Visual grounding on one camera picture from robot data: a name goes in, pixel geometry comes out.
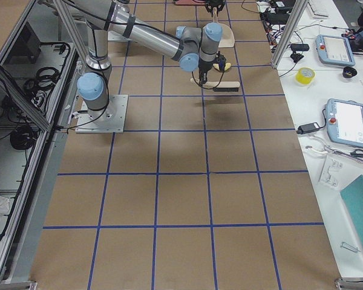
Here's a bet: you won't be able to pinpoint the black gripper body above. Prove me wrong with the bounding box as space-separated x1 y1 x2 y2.
205 0 226 9
198 65 212 81

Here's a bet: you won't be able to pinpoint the white hand brush black bristles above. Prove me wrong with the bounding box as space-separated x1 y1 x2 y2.
190 78 240 92

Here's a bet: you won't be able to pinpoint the white plastic dustpan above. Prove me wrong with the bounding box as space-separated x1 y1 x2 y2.
212 7 235 48

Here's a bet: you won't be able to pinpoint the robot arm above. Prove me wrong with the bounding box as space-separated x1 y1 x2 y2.
64 1 223 89

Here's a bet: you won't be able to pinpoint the pale curved melon rind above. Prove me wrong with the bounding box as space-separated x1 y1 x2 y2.
213 62 232 73

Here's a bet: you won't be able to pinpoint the yellow tape roll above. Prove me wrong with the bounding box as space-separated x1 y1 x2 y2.
295 67 315 86

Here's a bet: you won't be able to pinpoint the black power adapter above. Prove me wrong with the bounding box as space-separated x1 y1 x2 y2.
296 122 323 135

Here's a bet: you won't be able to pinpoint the upper teach pendant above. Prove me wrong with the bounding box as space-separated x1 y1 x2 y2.
315 34 356 66

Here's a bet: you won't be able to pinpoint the teach pendant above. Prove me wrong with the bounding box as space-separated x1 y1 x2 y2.
315 34 356 66
325 98 363 148

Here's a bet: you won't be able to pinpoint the lower teach pendant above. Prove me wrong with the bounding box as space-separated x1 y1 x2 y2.
325 98 363 148

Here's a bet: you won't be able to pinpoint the white paper sheet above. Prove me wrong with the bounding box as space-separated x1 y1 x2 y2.
318 155 363 190

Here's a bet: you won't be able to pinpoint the black scissors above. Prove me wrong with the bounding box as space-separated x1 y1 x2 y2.
350 149 363 161

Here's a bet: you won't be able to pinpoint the aluminium frame post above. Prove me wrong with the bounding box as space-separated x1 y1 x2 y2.
271 0 308 69

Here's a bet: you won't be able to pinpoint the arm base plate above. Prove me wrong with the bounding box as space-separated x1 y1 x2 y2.
108 31 130 42
74 95 128 134

